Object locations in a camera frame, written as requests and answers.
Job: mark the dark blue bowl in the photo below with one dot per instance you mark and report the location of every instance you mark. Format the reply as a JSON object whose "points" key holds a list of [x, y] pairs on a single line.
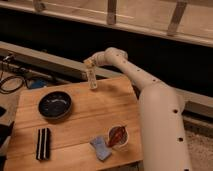
{"points": [[55, 105]]}

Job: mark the metal rail bracket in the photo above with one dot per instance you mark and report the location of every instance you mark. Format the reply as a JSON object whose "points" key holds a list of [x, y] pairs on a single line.
{"points": [[111, 12], [38, 5]]}

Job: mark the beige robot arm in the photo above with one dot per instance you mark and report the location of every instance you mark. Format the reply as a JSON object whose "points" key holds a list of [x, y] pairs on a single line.
{"points": [[164, 141]]}

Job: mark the blue box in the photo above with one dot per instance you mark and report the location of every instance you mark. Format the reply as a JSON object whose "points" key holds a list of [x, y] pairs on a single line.
{"points": [[39, 83]]}

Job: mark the white plastic bottle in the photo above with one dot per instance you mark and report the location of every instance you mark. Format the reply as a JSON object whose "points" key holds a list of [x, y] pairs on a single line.
{"points": [[91, 77]]}

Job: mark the black white striped block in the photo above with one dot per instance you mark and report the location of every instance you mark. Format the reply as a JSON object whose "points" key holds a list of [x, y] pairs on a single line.
{"points": [[43, 144]]}

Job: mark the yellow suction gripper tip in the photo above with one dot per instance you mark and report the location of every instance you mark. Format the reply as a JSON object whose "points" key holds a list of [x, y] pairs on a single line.
{"points": [[89, 63]]}

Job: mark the blue sponge cloth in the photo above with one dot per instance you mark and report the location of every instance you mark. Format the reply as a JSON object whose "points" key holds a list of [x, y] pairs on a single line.
{"points": [[101, 150]]}

